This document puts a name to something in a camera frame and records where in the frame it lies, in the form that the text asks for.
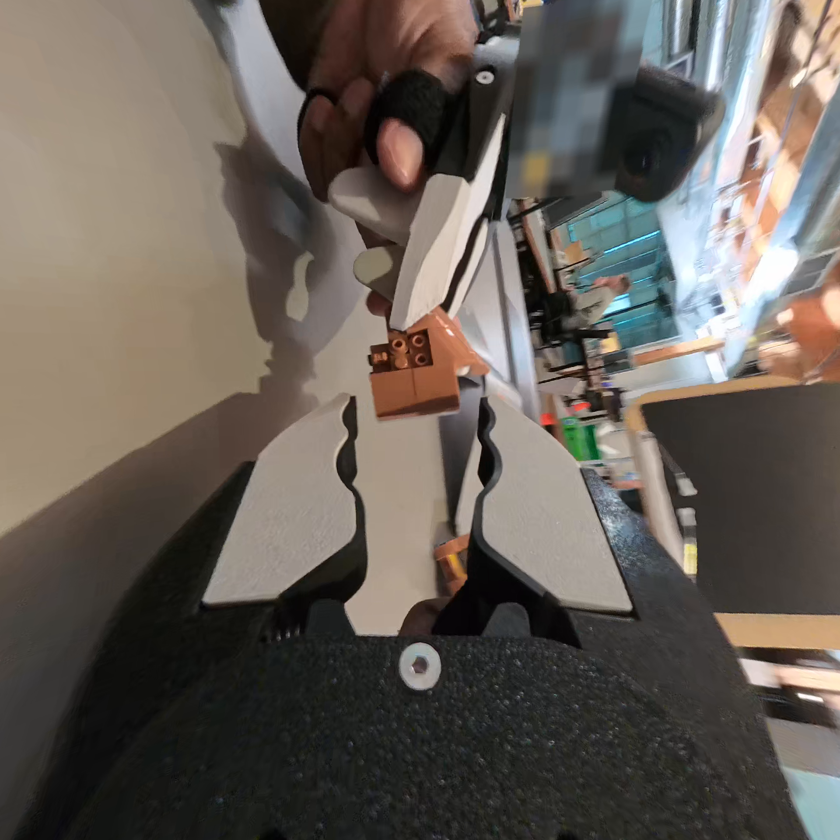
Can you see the person's right hand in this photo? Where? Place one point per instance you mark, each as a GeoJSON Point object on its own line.
{"type": "Point", "coordinates": [423, 620]}

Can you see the green crate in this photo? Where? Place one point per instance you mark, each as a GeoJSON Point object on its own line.
{"type": "Point", "coordinates": [581, 439]}

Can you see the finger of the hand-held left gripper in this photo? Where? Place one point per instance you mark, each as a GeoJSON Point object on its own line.
{"type": "Point", "coordinates": [436, 249]}
{"type": "Point", "coordinates": [471, 262]}

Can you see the black panel with tan edge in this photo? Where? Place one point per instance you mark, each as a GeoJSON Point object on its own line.
{"type": "Point", "coordinates": [754, 512]}

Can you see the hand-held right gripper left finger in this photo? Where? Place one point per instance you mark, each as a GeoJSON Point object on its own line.
{"type": "Point", "coordinates": [282, 525]}

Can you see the brown brick assembly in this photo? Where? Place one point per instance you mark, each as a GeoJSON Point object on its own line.
{"type": "Point", "coordinates": [413, 394]}

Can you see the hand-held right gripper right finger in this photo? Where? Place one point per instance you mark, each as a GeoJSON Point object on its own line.
{"type": "Point", "coordinates": [558, 525]}

